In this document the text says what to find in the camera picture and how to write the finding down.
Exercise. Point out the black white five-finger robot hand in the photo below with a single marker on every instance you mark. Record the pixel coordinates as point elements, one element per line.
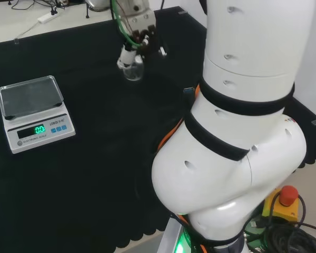
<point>140,25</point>

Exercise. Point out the clear glass beaker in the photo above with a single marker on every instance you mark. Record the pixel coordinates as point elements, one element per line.
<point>133,72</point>

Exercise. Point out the black tripod leg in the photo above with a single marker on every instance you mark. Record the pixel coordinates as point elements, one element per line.
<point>87,11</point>

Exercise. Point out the black blue usb plug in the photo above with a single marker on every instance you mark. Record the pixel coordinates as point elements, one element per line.
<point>188,91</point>

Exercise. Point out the white power strip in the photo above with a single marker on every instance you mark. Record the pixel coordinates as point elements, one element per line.
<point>48,17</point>

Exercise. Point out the white electronic balance steel pan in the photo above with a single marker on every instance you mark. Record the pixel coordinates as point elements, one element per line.
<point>39,126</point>

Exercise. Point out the black bench cloth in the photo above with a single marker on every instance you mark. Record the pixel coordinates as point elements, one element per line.
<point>100,163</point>

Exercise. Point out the yellow stop button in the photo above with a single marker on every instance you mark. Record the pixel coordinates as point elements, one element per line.
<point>285,200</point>

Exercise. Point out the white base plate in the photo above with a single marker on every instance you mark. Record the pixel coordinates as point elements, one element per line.
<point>169,234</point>

